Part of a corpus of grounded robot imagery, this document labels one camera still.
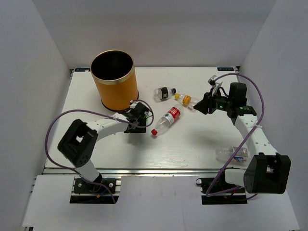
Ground right blue corner sticker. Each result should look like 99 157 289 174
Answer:
217 67 234 72

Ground blue-label clear bottle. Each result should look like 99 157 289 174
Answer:
215 147 250 165

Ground yellow-cap orange-label bottle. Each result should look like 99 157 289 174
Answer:
174 92 200 111

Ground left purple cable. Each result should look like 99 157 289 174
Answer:
45 99 154 204

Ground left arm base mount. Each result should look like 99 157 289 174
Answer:
70 178 121 205

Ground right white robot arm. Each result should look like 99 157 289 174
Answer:
194 82 291 196

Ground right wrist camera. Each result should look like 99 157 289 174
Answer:
208 75 223 95

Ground black-label small clear bottle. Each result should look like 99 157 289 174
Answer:
154 87 176 102

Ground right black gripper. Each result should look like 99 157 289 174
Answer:
193 87 233 115

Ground left blue corner sticker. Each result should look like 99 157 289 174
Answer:
74 68 90 72

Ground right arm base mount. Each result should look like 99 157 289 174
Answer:
195 178 247 205

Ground blue corner sticker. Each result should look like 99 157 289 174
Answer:
74 68 90 72
217 67 234 72

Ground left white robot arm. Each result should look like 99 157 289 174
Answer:
57 102 153 192

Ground large red-label clear bottle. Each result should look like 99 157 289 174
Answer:
151 104 183 136

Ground orange cylindrical bin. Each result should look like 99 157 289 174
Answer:
90 50 139 111

